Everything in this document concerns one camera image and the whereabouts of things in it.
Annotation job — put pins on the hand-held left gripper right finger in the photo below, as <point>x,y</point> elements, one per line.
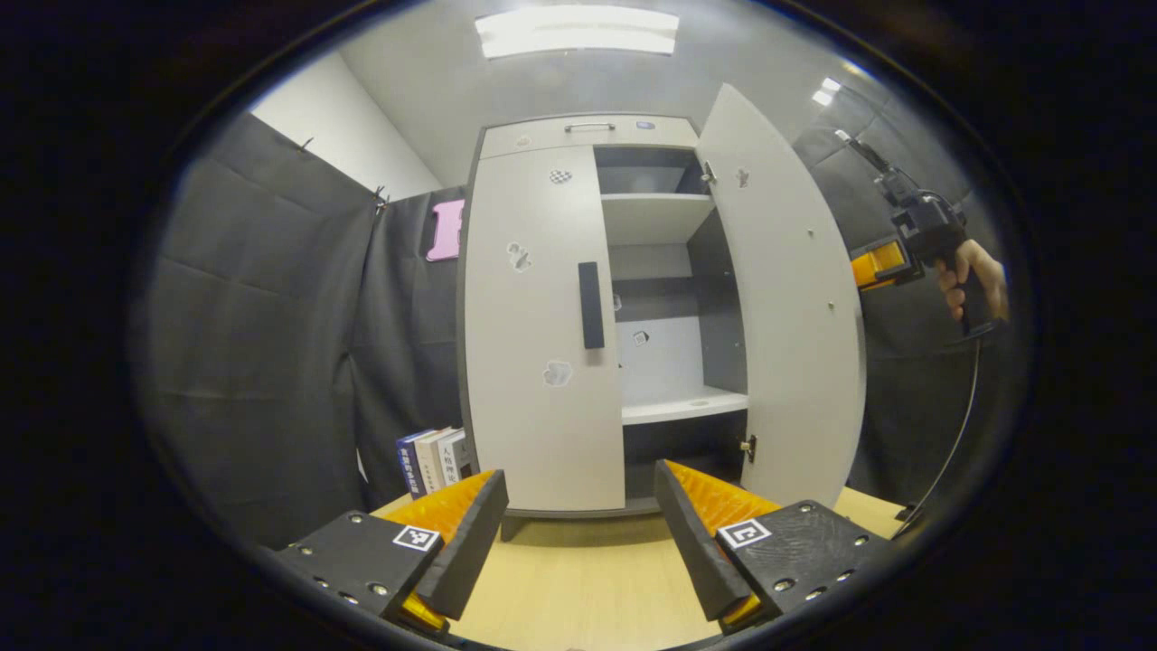
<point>691,542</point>

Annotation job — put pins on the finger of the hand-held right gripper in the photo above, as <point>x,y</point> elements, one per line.
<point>877,267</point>

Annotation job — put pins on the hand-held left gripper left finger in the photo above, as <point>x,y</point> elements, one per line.
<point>475,542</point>

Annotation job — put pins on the grey shoe cabinet door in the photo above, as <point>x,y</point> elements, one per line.
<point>524,380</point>
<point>786,298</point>

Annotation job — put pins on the grey double-door shoe cabinet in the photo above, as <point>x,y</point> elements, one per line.
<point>655,217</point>

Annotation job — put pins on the blue book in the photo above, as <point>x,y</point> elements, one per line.
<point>411,466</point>

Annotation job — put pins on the small ceiling lamp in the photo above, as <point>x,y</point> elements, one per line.
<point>824,90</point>

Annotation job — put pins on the black backdrop cloth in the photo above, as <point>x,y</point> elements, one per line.
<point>271,362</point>

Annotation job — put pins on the rectangular ceiling lamp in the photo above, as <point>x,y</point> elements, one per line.
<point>578,32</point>

